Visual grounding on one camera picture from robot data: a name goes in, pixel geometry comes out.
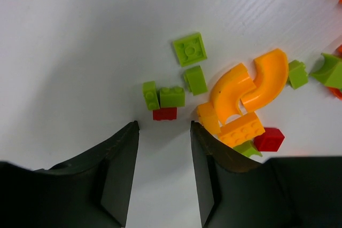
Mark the lime flat lego plate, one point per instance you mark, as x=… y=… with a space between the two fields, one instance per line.
x=190 y=49

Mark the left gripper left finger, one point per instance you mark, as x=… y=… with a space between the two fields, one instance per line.
x=92 y=189

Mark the yellow curved lego piece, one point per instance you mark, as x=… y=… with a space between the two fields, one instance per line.
x=228 y=90

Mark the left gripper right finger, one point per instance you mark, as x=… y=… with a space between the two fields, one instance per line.
x=235 y=191

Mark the lime lego brick pair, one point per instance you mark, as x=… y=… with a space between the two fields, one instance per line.
x=172 y=97

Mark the yellow rounded lego brick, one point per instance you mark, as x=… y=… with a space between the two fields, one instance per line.
x=208 y=118

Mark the red cube lego brick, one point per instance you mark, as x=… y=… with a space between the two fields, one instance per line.
x=269 y=141

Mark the lime slope lego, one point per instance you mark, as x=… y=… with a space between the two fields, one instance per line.
x=195 y=80

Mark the lime arch lego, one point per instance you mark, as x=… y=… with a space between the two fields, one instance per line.
x=247 y=149

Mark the yellow long lego brick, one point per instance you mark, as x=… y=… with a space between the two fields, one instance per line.
x=241 y=130

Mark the red lego near left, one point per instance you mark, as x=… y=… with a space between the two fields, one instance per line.
x=161 y=114

